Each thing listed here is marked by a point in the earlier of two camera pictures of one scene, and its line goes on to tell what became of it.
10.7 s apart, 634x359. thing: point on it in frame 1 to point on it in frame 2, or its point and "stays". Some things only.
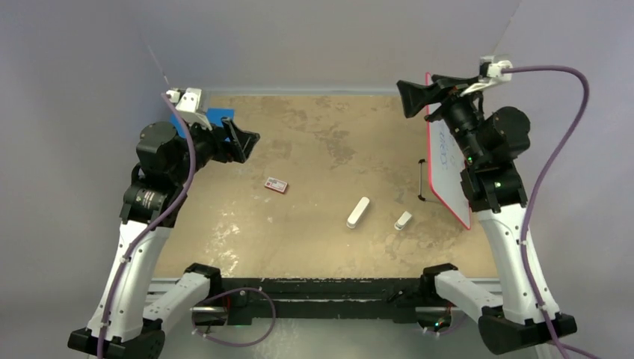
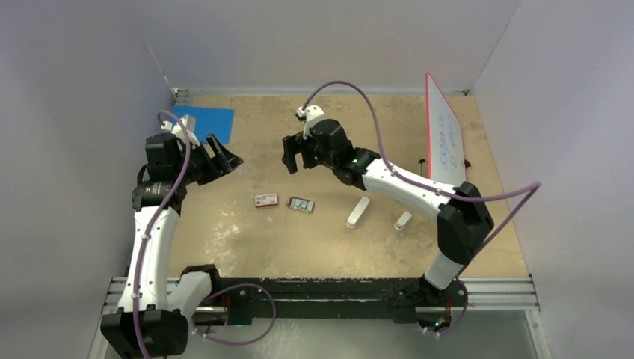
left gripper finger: [242, 142] to [227, 161]
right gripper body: [458, 111] to [312, 155]
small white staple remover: [403, 221] stays
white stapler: [357, 212] stays
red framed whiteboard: [447, 161] stays
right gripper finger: [415, 97] to [291, 146]
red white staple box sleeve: [276, 185] to [266, 200]
